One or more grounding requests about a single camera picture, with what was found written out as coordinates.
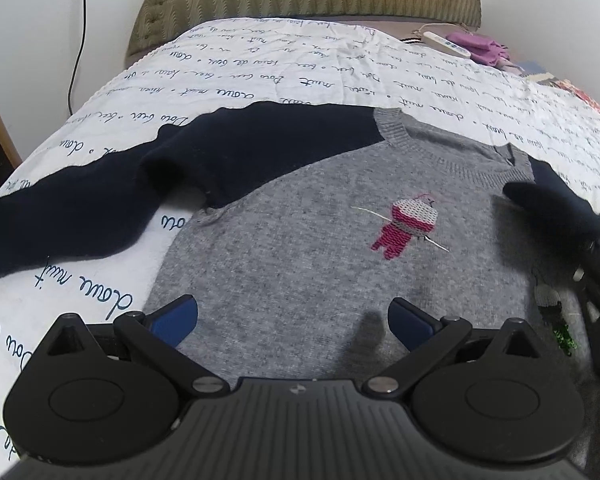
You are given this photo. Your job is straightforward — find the white script-print quilt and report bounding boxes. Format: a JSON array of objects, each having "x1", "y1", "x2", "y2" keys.
[{"x1": 0, "y1": 18, "x2": 600, "y2": 475}]

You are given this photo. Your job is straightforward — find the red patterned cloth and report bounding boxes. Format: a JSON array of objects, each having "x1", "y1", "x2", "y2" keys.
[{"x1": 554, "y1": 79, "x2": 600, "y2": 114}]

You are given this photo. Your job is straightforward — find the purple garment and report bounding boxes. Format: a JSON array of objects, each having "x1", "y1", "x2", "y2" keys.
[{"x1": 446, "y1": 32, "x2": 509, "y2": 66}]

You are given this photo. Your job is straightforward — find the grey navy knit sweater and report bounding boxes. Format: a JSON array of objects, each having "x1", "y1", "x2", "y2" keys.
[{"x1": 0, "y1": 102, "x2": 600, "y2": 379}]

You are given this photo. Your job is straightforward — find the white power strip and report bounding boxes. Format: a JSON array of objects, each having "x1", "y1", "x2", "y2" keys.
[{"x1": 422, "y1": 30, "x2": 471, "y2": 58}]

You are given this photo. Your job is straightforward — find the black power cable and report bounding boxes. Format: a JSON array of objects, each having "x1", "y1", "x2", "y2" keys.
[{"x1": 68, "y1": 0, "x2": 92, "y2": 116}]

